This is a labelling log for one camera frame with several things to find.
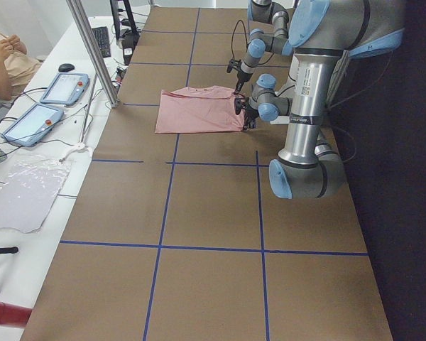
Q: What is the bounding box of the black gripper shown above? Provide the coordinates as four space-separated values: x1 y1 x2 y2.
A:
243 107 258 131
234 70 251 92

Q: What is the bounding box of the pink Snoopy t-shirt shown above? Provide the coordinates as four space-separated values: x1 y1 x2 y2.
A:
155 86 244 134

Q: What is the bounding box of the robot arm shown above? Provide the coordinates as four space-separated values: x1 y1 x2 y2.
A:
229 1 406 199
227 1 293 93

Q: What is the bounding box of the black box device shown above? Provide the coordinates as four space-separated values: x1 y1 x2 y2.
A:
118 29 140 65

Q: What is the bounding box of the black keyboard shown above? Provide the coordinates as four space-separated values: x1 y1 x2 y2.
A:
92 26 111 58

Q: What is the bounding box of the white plastic hook tool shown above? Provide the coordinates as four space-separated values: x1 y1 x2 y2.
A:
59 142 93 163

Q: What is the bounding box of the far blue teach pendant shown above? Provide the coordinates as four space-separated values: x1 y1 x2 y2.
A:
40 72 89 105

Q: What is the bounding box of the blue teach pendant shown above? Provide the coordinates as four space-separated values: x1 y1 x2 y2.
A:
40 72 89 105
1 103 64 147

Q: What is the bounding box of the black computer mouse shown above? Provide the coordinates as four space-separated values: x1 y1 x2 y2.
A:
58 63 75 72

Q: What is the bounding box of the near blue teach pendant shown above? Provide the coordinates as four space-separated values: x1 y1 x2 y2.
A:
1 103 64 147

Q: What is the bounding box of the seated person beige shirt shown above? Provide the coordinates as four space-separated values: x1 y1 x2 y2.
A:
0 32 42 101

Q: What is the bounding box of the clear plastic bag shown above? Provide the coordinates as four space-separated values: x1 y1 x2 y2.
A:
0 155 71 234

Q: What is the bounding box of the red cylinder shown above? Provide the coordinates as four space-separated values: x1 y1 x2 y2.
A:
0 301 32 328

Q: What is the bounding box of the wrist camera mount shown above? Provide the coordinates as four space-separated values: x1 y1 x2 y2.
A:
234 94 251 117
226 58 241 73

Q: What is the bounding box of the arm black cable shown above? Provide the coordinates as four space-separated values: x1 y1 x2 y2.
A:
229 19 249 61

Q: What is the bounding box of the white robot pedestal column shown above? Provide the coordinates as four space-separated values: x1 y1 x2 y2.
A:
270 54 299 125

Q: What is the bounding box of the aluminium frame post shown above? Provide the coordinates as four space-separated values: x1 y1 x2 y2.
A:
66 0 119 108

